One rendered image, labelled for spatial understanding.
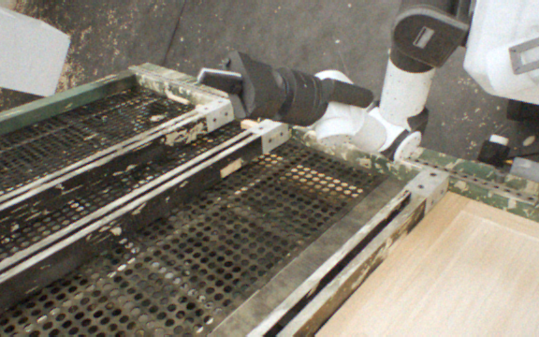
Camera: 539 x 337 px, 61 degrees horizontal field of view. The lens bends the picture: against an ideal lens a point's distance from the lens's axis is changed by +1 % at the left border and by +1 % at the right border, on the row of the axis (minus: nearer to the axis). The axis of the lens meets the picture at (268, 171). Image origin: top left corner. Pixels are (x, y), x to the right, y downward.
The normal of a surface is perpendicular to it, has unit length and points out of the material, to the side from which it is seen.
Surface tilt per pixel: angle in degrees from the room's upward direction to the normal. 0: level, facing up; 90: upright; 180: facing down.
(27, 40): 90
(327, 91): 16
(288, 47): 0
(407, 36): 54
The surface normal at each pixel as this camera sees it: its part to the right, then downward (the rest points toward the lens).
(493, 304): -0.06, -0.84
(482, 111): -0.59, -0.08
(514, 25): -0.66, 0.29
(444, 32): -0.35, 0.76
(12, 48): 0.70, 0.42
